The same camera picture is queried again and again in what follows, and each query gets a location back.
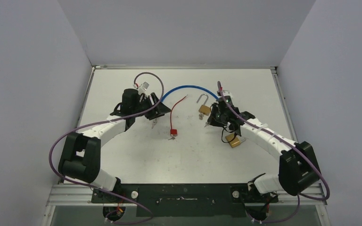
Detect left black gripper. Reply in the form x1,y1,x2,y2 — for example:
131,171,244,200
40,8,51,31
133,93,171,121

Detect brass padlock long shackle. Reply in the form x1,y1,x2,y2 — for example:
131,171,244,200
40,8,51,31
196,94,211,116

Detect blue lock keys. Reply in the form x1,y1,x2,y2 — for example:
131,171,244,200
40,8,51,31
151,120,157,129

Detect brass padlock short shackle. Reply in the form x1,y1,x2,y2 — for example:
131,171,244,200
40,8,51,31
225,133,246,148

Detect blue cable lock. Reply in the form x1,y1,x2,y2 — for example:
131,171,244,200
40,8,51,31
162,85,217,101

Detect red cable padlock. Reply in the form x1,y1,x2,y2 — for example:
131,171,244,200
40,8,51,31
170,95,188,137

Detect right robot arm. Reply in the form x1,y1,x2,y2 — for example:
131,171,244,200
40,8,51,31
206,96,321,202

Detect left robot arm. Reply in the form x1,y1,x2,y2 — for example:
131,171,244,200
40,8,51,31
58,89,171,203

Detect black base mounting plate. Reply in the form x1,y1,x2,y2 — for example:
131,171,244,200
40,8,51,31
90,183,279,218

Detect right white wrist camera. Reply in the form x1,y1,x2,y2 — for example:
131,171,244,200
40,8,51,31
221,90,233,98

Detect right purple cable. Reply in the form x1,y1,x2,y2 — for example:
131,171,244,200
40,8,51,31
217,81,331,201

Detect purple cable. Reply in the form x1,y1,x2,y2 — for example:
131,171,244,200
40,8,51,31
49,72,165,188
217,81,331,201

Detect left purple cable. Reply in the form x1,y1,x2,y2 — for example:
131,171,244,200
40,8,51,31
49,72,165,188

